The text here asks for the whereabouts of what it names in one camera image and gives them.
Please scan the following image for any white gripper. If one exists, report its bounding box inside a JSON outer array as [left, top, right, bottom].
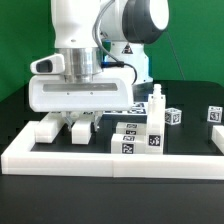
[[29, 73, 133, 132]]

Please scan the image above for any white H-shaped chair back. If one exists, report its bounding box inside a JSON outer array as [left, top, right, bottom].
[[34, 112, 94, 145]]

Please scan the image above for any white chair seat part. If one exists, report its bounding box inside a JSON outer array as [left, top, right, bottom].
[[146, 84, 166, 154]]

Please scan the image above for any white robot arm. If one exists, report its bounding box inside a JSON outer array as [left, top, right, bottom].
[[29, 0, 169, 124]]

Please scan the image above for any white tag base sheet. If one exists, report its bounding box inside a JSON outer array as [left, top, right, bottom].
[[104, 102, 148, 116]]

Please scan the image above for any white U-shaped fence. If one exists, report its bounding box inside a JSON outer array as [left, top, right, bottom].
[[1, 121, 224, 180]]

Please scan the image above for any white tagged cube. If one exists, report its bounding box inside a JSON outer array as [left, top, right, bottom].
[[165, 108, 182, 125], [207, 106, 223, 123]]

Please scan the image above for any white tagged cube far right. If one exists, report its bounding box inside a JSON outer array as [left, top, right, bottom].
[[207, 106, 223, 123]]

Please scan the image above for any white block right edge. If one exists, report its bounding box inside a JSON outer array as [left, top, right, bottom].
[[211, 125, 224, 155]]

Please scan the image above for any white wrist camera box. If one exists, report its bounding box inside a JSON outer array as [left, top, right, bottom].
[[30, 53, 65, 75]]

